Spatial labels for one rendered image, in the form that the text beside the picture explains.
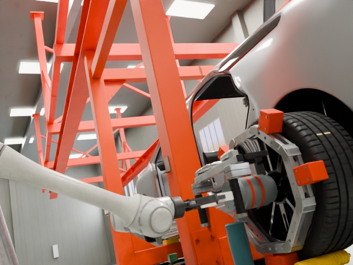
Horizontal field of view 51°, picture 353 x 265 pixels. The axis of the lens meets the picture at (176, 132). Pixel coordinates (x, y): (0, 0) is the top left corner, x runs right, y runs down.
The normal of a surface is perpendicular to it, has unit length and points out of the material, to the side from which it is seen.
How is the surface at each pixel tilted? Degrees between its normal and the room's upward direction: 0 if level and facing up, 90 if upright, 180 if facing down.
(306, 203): 90
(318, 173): 90
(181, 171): 90
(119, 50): 90
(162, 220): 105
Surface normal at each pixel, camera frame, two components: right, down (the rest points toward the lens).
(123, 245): 0.34, -0.33
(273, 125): 0.40, 0.27
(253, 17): -0.87, 0.06
